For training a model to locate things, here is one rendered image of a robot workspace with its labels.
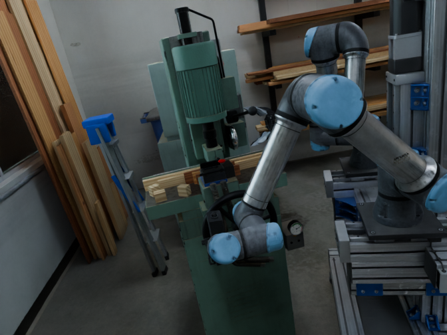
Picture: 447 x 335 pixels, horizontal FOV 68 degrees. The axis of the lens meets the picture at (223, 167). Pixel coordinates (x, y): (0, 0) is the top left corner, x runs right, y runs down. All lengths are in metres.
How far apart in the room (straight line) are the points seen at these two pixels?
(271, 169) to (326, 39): 0.69
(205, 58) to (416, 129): 0.81
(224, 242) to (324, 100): 0.41
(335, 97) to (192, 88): 0.71
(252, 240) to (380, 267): 0.57
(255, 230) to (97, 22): 3.31
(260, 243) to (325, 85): 0.41
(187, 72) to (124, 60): 2.52
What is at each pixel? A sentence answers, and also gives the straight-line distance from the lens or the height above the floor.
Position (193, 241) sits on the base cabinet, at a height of 0.69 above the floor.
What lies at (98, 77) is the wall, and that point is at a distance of 3.93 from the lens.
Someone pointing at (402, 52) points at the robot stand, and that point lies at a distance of 1.33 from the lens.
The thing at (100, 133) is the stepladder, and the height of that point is 1.07.
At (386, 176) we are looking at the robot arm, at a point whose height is 0.99.
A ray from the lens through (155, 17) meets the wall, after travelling 3.81.
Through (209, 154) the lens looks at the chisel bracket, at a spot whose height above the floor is 1.02.
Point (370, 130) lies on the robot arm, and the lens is 0.87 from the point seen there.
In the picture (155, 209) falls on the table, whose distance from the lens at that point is 1.37.
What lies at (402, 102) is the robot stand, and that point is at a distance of 1.33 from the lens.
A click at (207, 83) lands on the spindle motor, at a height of 1.32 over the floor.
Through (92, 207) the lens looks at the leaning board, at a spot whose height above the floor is 0.45.
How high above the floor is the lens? 1.45
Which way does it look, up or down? 20 degrees down
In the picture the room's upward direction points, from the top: 10 degrees counter-clockwise
